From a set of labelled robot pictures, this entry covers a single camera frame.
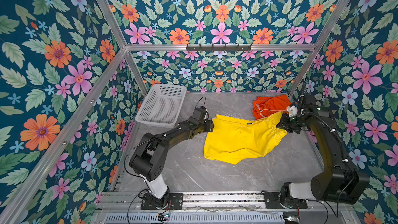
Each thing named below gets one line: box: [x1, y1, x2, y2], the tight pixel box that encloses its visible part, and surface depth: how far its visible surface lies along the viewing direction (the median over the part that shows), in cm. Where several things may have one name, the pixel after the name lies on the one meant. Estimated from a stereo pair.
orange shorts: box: [252, 94, 292, 120], surface depth 110 cm
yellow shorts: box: [203, 112, 288, 165], surface depth 91 cm
